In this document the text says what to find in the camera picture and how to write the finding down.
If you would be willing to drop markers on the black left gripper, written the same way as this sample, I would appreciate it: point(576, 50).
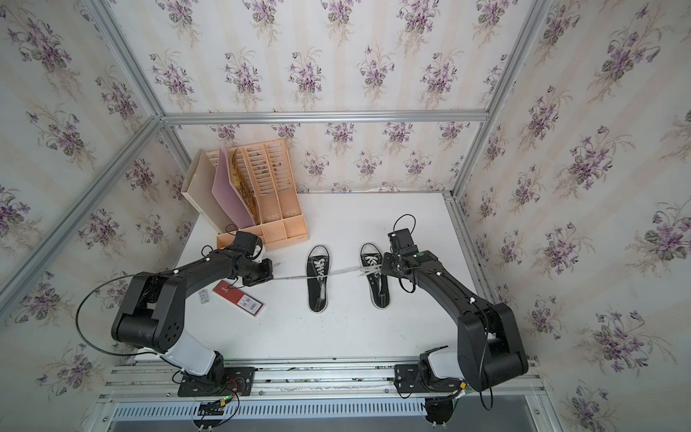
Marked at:
point(266, 274)

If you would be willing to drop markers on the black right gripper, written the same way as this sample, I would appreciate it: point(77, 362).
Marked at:
point(385, 258)

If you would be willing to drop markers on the black canvas sneaker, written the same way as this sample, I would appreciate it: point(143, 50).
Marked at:
point(371, 260)
point(316, 277)

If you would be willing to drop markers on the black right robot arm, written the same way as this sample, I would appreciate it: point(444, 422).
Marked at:
point(489, 348)

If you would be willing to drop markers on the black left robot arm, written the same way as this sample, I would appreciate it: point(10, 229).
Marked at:
point(152, 313)

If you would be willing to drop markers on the red card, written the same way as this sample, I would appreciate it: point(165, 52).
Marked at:
point(245, 302)

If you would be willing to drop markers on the small grey tag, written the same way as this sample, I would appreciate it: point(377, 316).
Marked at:
point(204, 296)

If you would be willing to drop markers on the pink folder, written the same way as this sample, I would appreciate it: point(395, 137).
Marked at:
point(229, 197)

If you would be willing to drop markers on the yellow wanted poster book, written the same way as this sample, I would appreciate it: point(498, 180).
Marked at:
point(240, 181)

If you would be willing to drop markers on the peach plastic file organizer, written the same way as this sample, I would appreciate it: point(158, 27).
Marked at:
point(281, 220)

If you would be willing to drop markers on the beige folder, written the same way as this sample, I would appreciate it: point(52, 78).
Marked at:
point(199, 188)

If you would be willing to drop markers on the small circuit board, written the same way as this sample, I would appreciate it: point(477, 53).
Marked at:
point(211, 409)

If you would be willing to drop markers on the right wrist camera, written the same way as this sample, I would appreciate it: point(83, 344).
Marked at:
point(401, 243)

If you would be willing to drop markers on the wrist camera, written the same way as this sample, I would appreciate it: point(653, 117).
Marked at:
point(247, 243)
point(401, 243)

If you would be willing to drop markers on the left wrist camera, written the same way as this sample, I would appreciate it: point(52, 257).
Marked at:
point(247, 243)

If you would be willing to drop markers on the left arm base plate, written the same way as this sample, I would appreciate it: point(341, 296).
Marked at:
point(232, 381)

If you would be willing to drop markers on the aluminium rail frame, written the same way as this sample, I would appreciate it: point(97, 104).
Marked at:
point(307, 382)

